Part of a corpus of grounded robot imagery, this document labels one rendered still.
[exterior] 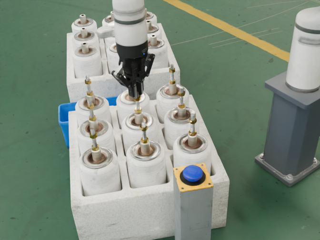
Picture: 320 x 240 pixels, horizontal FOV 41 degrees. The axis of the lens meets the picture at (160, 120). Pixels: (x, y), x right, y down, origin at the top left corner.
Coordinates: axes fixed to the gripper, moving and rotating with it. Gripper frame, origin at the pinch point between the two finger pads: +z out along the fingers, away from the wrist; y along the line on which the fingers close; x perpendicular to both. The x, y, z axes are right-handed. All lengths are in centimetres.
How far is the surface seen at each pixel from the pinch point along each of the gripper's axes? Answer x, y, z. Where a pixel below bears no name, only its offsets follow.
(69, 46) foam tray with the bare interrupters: 61, 23, 17
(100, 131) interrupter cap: 4.7, -9.6, 9.9
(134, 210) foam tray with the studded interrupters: -12.5, -15.9, 22.4
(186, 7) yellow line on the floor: 74, 112, 36
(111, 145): 2.7, -8.3, 14.4
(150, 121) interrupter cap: -2.6, 1.9, 10.0
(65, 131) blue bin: 31.1, -3.8, 27.3
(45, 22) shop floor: 122, 52, 35
